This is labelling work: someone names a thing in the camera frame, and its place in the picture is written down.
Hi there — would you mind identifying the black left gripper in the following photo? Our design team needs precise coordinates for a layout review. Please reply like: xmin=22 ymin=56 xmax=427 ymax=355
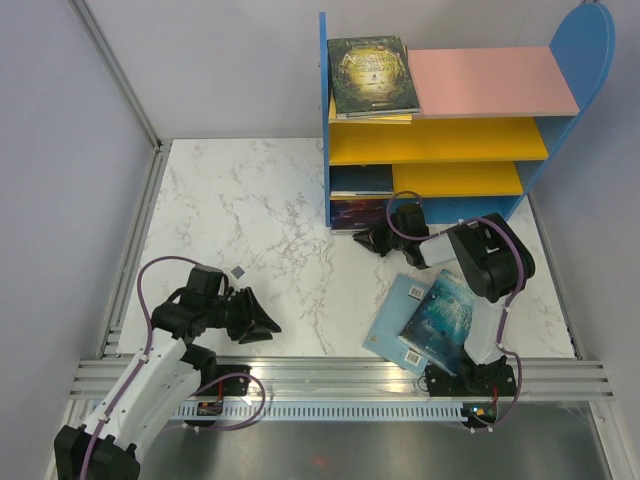
xmin=204 ymin=287 xmax=281 ymax=345

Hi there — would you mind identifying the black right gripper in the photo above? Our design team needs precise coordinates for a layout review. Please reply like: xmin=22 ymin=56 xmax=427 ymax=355
xmin=354 ymin=215 xmax=408 ymax=257

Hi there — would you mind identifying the purple galaxy Crusoe book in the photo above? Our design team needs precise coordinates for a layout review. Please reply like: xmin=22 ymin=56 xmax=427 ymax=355
xmin=329 ymin=199 xmax=388 ymax=231

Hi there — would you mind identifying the pale grey Gatsby book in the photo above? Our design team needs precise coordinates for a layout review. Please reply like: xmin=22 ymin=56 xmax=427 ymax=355
xmin=330 ymin=191 xmax=393 ymax=200

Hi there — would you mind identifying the dark navy blue book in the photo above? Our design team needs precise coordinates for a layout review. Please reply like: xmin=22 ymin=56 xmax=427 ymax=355
xmin=329 ymin=165 xmax=394 ymax=192

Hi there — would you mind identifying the light blue barcode book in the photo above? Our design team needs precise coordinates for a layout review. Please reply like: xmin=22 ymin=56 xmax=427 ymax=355
xmin=363 ymin=274 xmax=429 ymax=376

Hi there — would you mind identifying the teal underwater book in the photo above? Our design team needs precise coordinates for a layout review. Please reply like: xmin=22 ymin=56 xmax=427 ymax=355
xmin=398 ymin=269 xmax=476 ymax=377

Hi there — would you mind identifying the yellow Little Prince book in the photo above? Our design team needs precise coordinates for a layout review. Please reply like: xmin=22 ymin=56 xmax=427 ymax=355
xmin=328 ymin=94 xmax=413 ymax=125

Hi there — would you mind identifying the green Alice Wonderland book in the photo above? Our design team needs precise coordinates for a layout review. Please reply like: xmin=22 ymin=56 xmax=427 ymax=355
xmin=327 ymin=35 xmax=420 ymax=118

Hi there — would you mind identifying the black Moon and Sixpence book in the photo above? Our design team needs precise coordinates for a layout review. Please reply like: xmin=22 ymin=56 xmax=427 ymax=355
xmin=400 ymin=45 xmax=408 ymax=68

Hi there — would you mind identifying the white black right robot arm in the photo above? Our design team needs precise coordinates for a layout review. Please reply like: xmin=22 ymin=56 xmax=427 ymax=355
xmin=353 ymin=204 xmax=535 ymax=396

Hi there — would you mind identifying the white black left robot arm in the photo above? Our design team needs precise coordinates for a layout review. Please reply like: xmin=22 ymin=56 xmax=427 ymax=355
xmin=54 ymin=263 xmax=281 ymax=479

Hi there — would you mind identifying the blue pink yellow bookshelf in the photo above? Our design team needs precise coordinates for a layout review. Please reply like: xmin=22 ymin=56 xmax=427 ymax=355
xmin=319 ymin=3 xmax=616 ymax=230

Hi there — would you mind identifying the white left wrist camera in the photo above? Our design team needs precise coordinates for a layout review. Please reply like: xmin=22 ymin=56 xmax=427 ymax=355
xmin=231 ymin=266 xmax=245 ymax=279

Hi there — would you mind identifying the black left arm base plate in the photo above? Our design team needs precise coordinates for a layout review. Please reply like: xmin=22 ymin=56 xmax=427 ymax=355
xmin=196 ymin=364 xmax=251 ymax=401

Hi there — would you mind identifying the white slotted cable duct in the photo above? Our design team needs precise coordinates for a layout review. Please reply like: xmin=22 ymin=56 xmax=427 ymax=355
xmin=172 ymin=401 xmax=467 ymax=422

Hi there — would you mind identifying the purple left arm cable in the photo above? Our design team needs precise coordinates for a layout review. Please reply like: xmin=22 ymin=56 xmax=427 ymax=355
xmin=79 ymin=255 xmax=201 ymax=480

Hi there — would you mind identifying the aluminium mounting rail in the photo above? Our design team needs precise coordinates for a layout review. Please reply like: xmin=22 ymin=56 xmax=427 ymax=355
xmin=70 ymin=356 xmax=614 ymax=402

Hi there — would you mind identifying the aluminium left frame post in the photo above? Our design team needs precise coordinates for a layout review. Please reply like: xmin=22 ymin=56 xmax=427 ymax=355
xmin=67 ymin=0 xmax=166 ymax=151

